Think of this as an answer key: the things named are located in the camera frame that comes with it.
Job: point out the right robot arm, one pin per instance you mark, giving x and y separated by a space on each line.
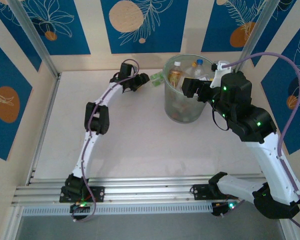
272 162

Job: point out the aluminium frame post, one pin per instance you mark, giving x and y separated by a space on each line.
255 37
35 37

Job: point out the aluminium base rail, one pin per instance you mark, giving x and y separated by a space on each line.
152 190

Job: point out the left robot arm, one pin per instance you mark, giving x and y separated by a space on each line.
90 150

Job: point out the clear bottle green label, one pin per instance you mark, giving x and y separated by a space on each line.
157 79

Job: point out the aluminium frame leg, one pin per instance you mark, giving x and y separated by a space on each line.
12 225
288 230

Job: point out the clear plastic bin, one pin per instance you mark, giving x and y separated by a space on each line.
180 110

